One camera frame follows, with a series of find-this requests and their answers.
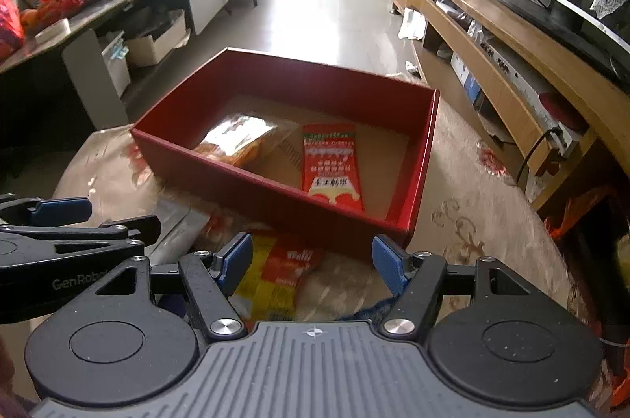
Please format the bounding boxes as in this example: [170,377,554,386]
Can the red and yellow snack packet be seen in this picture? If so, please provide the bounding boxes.
[229,233,326,325]

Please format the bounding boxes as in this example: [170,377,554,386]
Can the blue and white box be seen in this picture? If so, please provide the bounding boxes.
[450,51,485,106]

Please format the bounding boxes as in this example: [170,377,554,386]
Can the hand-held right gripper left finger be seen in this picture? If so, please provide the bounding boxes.
[89,232,254,342]

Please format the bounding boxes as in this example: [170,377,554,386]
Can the black cable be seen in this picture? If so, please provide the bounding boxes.
[517,127,563,182]

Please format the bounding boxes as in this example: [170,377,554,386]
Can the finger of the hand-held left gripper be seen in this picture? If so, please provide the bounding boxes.
[0,215,161,257]
[0,194,93,228]

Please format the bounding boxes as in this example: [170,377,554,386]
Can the dark coffee table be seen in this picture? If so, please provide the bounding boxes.
[0,0,230,148]

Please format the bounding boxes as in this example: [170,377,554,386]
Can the red cardboard box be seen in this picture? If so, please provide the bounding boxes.
[130,47,440,262]

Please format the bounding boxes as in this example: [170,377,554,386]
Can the wooden television cabinet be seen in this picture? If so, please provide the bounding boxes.
[386,0,630,212]

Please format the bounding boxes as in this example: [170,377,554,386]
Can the orange plastic bag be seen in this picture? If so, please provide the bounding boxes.
[547,195,607,242]

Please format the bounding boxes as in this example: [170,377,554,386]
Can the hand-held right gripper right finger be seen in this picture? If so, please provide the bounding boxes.
[372,235,538,341]

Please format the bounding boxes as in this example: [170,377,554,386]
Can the floral beige tablecloth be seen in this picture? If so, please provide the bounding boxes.
[52,90,606,335]

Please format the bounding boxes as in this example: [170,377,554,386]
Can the red and white snack packet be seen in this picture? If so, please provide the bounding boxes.
[300,124,367,211]

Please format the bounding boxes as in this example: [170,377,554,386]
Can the white storage box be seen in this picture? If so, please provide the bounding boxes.
[125,11,190,67]

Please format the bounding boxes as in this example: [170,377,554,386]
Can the clear bread snack packet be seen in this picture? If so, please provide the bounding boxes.
[193,113,300,169]

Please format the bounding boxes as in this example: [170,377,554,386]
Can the white set-top box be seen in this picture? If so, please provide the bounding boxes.
[477,39,580,153]

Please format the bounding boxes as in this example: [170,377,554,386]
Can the silver foil snack packet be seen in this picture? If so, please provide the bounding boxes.
[148,196,217,268]

